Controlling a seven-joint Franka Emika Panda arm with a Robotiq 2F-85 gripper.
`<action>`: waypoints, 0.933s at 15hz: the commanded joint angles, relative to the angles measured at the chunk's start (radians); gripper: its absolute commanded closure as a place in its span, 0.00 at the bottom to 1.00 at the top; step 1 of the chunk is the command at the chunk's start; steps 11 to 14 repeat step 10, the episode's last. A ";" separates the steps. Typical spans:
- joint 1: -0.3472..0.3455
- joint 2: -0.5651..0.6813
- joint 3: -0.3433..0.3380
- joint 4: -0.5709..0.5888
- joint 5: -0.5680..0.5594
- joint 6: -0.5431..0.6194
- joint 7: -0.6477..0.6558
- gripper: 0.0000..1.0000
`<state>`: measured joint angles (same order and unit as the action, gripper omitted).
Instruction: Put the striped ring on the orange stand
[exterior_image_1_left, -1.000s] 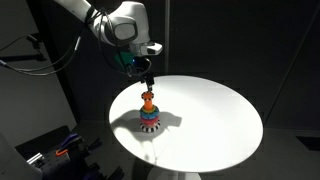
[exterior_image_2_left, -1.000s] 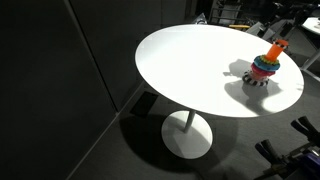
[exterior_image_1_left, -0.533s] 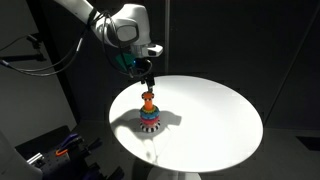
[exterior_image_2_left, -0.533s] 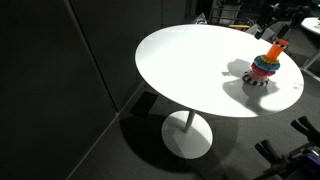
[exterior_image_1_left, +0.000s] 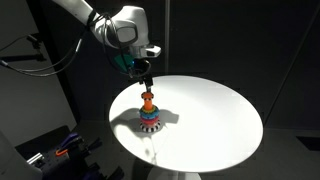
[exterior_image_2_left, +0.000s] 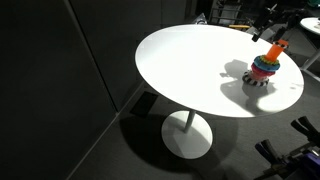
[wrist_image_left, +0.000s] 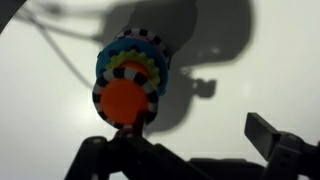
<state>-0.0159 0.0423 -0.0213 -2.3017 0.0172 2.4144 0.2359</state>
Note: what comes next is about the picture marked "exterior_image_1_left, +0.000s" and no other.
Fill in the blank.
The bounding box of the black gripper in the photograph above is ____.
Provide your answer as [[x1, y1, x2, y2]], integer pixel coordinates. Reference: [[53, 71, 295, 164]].
[[131, 57, 155, 95]]

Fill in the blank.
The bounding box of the small black white striped ring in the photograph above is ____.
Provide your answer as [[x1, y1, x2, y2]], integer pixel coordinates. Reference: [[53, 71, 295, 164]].
[[140, 92, 155, 101]]

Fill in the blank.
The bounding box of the grey vertical pole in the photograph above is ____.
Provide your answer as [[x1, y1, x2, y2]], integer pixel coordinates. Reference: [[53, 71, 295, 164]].
[[164, 0, 171, 77]]

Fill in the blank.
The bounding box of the black mounting bar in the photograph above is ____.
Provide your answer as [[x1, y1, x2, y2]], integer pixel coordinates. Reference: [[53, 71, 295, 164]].
[[0, 52, 47, 63]]

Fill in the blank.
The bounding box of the silver aluminium extrusion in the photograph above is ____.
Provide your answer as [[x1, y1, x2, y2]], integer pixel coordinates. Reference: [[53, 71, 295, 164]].
[[26, 152, 45, 166]]

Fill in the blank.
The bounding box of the orange stacking stand post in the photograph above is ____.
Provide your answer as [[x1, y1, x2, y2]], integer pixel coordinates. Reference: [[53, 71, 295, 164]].
[[142, 93, 155, 113]]

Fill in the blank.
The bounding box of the yellow green stacking ring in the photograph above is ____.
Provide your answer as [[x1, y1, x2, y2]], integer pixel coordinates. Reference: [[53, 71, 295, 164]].
[[141, 104, 158, 113]]

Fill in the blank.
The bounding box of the red stacking ring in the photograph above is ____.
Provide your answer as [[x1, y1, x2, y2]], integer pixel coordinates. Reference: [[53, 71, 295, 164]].
[[139, 114, 161, 124]]

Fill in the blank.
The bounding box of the black looping gripper cable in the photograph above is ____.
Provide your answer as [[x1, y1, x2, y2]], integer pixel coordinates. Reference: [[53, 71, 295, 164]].
[[99, 12, 135, 80]]

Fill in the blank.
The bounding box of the black hanging arm cable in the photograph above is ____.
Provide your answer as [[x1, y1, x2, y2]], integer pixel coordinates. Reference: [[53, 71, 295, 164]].
[[0, 35, 85, 78]]

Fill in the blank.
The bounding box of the white table pedestal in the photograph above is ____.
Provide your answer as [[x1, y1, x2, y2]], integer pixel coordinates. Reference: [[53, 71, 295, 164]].
[[146, 165, 203, 180]]

